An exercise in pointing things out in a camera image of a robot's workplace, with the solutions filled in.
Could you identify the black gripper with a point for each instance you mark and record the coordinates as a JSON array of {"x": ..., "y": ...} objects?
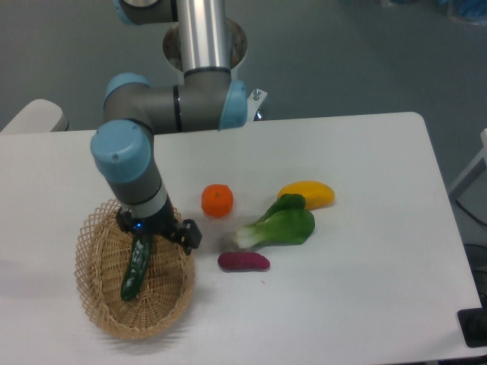
[{"x": 162, "y": 222}]

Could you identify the green cucumber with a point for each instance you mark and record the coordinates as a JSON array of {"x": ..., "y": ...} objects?
[{"x": 142, "y": 245}]

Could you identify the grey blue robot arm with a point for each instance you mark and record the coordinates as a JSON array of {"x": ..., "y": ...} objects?
[{"x": 134, "y": 113}]

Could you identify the woven wicker basket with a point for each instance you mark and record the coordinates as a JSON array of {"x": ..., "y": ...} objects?
[{"x": 102, "y": 255}]

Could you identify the orange tangerine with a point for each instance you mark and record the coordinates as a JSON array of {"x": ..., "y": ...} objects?
[{"x": 217, "y": 200}]

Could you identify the purple sweet potato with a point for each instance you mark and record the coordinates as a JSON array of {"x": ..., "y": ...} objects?
[{"x": 243, "y": 261}]

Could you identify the green bok choy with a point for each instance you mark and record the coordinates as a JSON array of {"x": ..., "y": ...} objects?
[{"x": 286, "y": 222}]

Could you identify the yellow mango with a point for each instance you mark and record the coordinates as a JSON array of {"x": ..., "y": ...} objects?
[{"x": 316, "y": 194}]

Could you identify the white chair armrest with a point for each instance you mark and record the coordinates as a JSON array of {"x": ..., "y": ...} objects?
[{"x": 38, "y": 116}]

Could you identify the black device at table corner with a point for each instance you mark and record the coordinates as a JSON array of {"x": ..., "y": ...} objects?
[{"x": 473, "y": 326}]

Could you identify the white furniture frame right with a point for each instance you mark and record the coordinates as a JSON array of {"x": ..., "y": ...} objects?
[{"x": 470, "y": 173}]

